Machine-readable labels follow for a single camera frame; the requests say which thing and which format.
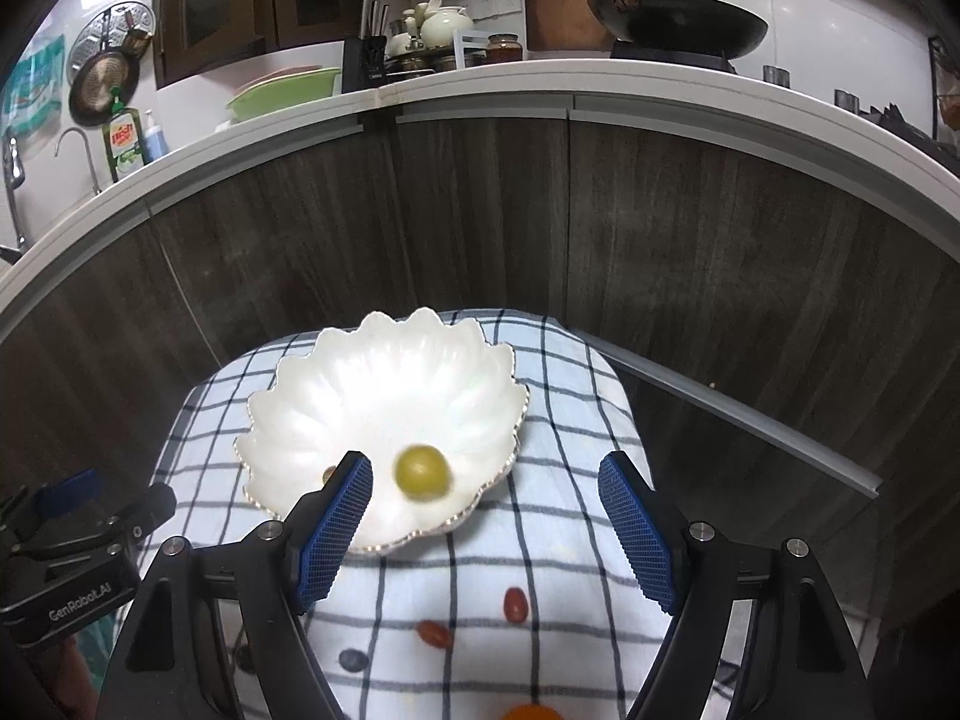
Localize yellow-green round fruit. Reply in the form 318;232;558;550
394;444;452;500

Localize red oblong grape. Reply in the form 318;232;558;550
503;587;529;624
416;619;454;652

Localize orange mandarin with stem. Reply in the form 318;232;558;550
501;704;563;720

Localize chrome kitchen faucet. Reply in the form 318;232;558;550
2;127;109;265

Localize white kitchen countertop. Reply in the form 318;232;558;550
2;59;958;333

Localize dark blue blueberry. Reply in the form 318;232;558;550
338;649;370;674

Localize white scalloped ceramic bowl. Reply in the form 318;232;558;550
235;307;530;556

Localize white black checkered cloth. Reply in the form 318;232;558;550
73;305;872;720

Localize dark wood cabinet fronts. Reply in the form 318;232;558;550
2;115;958;628

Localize green dish soap bottle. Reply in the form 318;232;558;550
101;88;146;182

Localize hanging frying pan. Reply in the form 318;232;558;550
68;28;151;128

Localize green plastic basin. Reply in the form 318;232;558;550
226;65;340;122

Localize white ceramic teapot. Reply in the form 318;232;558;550
404;0;473;50

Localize black wok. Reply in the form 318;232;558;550
587;0;768;60

